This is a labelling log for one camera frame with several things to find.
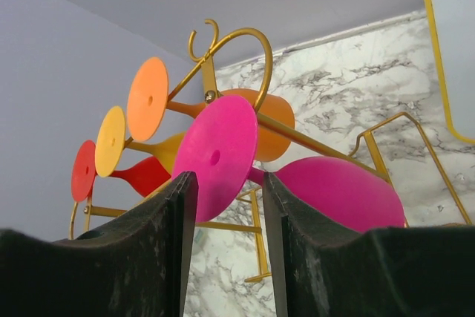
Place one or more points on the clear tape roll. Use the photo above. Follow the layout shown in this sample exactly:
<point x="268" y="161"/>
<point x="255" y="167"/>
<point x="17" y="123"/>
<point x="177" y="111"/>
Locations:
<point x="199" y="237"/>

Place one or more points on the magenta wine glass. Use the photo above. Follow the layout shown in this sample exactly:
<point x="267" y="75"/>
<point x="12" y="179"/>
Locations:
<point x="220" y="147"/>

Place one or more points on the orange wine glass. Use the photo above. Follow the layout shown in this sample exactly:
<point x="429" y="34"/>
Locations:
<point x="147" y="103"/>

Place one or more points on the gold wire glass rack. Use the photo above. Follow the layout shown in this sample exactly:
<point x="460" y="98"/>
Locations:
<point x="242" y="215"/>

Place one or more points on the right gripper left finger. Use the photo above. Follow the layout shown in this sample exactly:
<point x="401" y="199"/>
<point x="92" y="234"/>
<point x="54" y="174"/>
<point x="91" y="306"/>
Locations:
<point x="134" y="265"/>

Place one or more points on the amber wine glass rear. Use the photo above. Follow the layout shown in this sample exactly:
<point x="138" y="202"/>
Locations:
<point x="110" y="144"/>

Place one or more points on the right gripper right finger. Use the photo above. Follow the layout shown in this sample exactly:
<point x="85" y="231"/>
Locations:
<point x="321" y="268"/>

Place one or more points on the red wine glass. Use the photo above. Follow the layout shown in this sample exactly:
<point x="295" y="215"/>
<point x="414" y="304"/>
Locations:
<point x="144" y="177"/>

